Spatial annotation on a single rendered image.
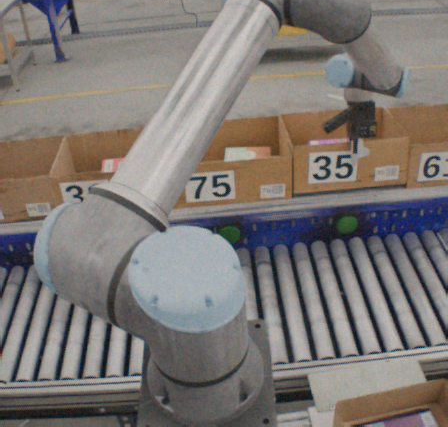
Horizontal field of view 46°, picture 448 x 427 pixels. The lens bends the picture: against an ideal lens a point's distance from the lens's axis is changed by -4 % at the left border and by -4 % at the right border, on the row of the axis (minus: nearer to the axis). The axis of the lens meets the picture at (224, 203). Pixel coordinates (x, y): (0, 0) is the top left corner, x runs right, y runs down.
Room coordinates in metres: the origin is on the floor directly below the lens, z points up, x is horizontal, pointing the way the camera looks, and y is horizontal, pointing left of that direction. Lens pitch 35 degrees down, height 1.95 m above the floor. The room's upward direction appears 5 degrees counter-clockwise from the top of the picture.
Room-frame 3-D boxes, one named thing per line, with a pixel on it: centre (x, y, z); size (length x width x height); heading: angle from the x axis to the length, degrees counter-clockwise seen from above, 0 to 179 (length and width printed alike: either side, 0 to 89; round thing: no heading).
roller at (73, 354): (1.17, 0.47, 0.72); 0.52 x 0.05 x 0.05; 0
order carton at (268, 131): (1.63, -0.03, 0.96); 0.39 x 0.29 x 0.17; 90
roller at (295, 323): (1.17, -0.18, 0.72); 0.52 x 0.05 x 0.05; 0
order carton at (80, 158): (1.62, 0.36, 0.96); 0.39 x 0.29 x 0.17; 90
